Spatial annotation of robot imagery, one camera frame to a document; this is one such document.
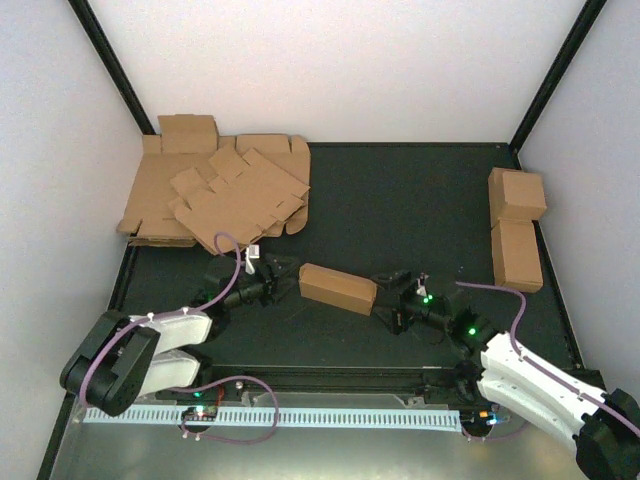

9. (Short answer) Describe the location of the cardboard box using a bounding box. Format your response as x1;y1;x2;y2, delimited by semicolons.
491;220;543;293
488;168;547;225
299;263;377;316

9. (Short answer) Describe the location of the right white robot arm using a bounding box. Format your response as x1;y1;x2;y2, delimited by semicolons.
372;270;639;479

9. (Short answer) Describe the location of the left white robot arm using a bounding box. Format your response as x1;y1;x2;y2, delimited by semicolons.
59;254;300;417

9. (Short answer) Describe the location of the stack of flat cardboard blanks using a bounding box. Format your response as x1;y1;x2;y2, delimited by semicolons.
117;114;311;247

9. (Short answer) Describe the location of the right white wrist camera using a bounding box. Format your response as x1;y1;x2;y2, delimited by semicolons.
416;273;429;298

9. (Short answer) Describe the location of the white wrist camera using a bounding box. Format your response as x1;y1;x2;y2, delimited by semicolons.
244;244;261;275
416;273;429;298

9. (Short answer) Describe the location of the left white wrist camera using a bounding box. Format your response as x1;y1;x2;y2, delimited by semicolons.
244;244;261;275

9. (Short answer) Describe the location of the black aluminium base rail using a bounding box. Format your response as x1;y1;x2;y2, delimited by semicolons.
74;363;601;401

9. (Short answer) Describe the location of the light blue slotted cable duct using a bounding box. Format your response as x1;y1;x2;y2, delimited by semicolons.
82;404;462;433

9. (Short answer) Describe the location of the left black frame post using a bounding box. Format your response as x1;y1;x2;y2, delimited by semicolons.
68;0;156;135

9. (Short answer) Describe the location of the black frame post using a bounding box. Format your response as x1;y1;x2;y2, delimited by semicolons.
509;0;608;154
68;0;156;135

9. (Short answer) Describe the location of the right black frame post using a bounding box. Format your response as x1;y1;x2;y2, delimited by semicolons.
509;0;608;154

